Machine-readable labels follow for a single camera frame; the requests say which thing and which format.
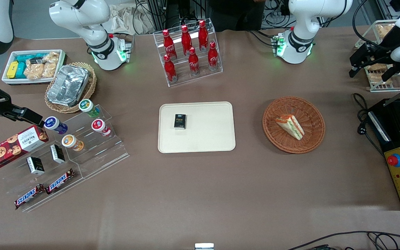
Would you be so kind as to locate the small white device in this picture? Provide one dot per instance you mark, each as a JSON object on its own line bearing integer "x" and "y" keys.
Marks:
{"x": 204, "y": 246}

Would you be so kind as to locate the aluminium foil container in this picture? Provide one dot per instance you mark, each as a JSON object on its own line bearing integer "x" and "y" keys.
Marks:
{"x": 67, "y": 85}

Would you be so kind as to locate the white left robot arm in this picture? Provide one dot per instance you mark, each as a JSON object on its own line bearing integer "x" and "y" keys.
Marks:
{"x": 304, "y": 21}

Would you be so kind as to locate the red Walkers cookie box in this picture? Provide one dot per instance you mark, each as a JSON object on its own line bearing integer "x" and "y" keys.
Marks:
{"x": 12, "y": 146}

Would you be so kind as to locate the red lid snack cup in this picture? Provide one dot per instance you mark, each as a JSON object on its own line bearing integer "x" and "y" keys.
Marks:
{"x": 100, "y": 126}

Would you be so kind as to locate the black tissue pack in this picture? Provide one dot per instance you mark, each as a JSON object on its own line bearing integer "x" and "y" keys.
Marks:
{"x": 180, "y": 121}

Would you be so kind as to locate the red emergency stop button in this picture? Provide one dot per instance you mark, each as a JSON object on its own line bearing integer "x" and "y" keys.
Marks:
{"x": 394, "y": 160}

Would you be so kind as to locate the clear acrylic bottle rack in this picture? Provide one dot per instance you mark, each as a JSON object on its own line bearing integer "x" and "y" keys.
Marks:
{"x": 217, "y": 74}

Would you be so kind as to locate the orange snack cup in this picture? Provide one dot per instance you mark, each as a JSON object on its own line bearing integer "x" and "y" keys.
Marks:
{"x": 71, "y": 142}

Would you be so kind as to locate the beige plastic tray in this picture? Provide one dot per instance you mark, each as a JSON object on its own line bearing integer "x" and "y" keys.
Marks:
{"x": 207, "y": 133}

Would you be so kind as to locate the Snickers bar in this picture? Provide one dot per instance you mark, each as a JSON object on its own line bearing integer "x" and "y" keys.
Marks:
{"x": 29, "y": 196}
{"x": 60, "y": 181}

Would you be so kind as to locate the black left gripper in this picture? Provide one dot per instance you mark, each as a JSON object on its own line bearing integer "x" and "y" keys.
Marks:
{"x": 382, "y": 48}

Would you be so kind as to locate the small black box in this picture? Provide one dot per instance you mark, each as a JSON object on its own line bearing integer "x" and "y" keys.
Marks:
{"x": 35, "y": 165}
{"x": 57, "y": 153}

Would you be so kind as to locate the triangle sandwich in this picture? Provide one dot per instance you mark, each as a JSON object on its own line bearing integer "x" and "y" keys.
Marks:
{"x": 290, "y": 126}

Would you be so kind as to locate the clear acrylic stepped stand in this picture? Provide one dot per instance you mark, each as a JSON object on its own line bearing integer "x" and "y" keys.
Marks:
{"x": 19, "y": 180}
{"x": 106, "y": 152}

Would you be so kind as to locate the white plastic bin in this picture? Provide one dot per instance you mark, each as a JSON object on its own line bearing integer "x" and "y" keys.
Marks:
{"x": 7, "y": 80}

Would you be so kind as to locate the yellow snack pack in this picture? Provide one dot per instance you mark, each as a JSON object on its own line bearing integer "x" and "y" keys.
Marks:
{"x": 12, "y": 69}

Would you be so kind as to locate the rice cracker bag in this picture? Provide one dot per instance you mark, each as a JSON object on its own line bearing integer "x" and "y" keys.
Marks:
{"x": 50, "y": 69}
{"x": 34, "y": 71}

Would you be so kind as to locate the crumpled beige paper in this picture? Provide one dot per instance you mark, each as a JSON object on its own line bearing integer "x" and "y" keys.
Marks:
{"x": 127, "y": 19}

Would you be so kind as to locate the red cola bottle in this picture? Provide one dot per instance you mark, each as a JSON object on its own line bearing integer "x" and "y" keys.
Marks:
{"x": 168, "y": 45}
{"x": 203, "y": 34}
{"x": 193, "y": 62}
{"x": 169, "y": 69}
{"x": 213, "y": 57}
{"x": 186, "y": 40}

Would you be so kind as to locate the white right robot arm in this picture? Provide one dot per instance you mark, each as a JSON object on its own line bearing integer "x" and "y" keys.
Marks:
{"x": 82, "y": 17}

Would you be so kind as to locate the black and yellow control box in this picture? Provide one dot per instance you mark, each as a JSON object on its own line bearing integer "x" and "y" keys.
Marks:
{"x": 391, "y": 135}

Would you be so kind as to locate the cracker pack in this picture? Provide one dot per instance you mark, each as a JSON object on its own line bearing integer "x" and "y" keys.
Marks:
{"x": 377, "y": 79}
{"x": 377, "y": 67}
{"x": 384, "y": 30}

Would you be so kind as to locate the purple snack cup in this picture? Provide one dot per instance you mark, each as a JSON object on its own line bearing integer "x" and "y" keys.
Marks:
{"x": 55, "y": 124}

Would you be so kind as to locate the round brown wicker basket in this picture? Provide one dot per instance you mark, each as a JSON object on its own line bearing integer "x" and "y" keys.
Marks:
{"x": 311, "y": 139}

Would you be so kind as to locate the oval tan wicker basket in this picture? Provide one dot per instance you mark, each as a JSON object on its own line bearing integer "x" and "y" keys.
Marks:
{"x": 90, "y": 85}

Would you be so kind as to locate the person in dark clothes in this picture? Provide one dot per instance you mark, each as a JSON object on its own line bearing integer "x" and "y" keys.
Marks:
{"x": 236, "y": 15}

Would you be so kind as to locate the teal snack box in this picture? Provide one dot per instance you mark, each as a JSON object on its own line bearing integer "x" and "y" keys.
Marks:
{"x": 21, "y": 70}

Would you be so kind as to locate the green lid snack cup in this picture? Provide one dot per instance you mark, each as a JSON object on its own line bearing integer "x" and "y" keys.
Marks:
{"x": 88, "y": 107}

